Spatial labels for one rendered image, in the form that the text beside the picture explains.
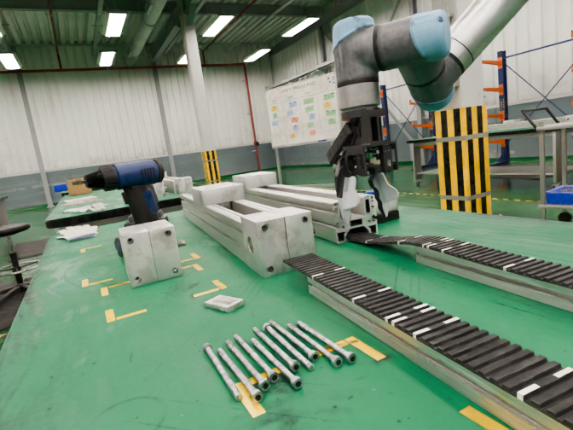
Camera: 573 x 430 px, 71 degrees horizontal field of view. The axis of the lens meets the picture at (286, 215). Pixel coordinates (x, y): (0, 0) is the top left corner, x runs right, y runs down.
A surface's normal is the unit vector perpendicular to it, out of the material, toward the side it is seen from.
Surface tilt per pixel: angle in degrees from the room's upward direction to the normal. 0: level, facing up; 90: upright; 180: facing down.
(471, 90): 90
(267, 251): 90
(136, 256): 90
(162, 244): 90
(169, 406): 0
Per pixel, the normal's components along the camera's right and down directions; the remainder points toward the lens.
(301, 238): 0.38, 0.11
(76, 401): -0.13, -0.98
